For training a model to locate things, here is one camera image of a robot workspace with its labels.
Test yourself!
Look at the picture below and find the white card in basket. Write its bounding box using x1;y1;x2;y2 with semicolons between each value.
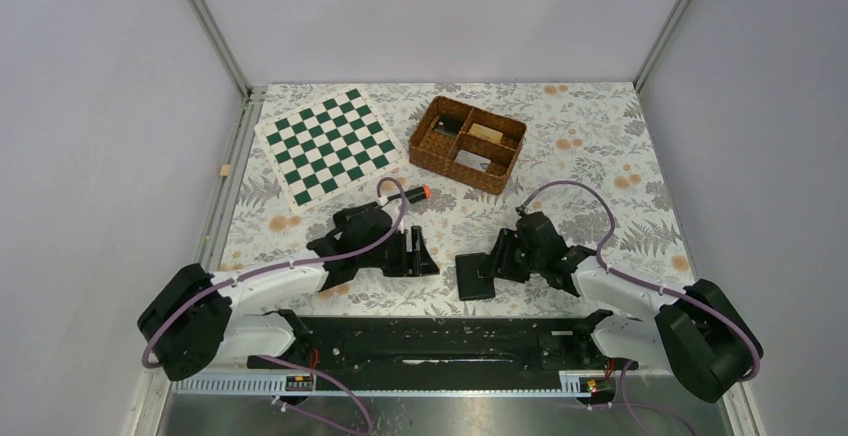
455;150;491;172

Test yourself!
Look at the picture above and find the black item in basket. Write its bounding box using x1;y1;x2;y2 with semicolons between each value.
433;114;465;138

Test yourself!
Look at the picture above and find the brown wicker divided basket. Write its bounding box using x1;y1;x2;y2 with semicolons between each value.
408;96;527;195

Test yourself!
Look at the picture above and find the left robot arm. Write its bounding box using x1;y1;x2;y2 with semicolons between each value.
137;203;439;381

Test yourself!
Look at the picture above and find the floral table mat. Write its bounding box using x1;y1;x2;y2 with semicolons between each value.
210;81;694;320

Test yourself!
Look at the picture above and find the tan card in basket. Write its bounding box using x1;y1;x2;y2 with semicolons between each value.
468;123;503;144

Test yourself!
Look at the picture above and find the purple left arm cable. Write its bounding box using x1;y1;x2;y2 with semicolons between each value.
140;177;412;436

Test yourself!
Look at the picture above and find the aluminium slotted rail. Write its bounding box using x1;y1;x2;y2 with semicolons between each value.
171;371;614;399

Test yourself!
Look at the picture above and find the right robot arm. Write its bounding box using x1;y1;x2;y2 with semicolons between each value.
472;212;764;402

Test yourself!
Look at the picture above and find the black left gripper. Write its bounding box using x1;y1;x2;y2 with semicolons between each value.
359;226;438;277

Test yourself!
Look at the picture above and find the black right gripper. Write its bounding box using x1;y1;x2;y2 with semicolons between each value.
478;228;545;284

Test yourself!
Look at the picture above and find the black leather card holder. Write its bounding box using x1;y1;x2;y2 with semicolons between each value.
455;253;495;302

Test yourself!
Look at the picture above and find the green white chessboard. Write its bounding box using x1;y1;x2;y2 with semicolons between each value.
254;86;407;214

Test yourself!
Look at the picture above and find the black flashlight orange tip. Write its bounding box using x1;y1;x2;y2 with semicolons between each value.
387;185;431;204

